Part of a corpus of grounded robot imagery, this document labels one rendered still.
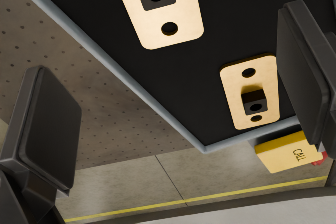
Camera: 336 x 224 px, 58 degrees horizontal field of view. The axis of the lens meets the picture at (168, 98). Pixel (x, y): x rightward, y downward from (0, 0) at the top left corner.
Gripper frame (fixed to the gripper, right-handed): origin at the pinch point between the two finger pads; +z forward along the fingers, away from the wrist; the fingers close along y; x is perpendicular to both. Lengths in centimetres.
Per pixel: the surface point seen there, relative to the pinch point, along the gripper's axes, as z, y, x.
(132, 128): 53, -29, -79
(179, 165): 123, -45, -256
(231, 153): 123, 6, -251
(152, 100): 6.5, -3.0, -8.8
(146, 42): 6.6, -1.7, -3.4
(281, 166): 6.9, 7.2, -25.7
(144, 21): 6.6, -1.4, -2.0
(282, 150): 6.8, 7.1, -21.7
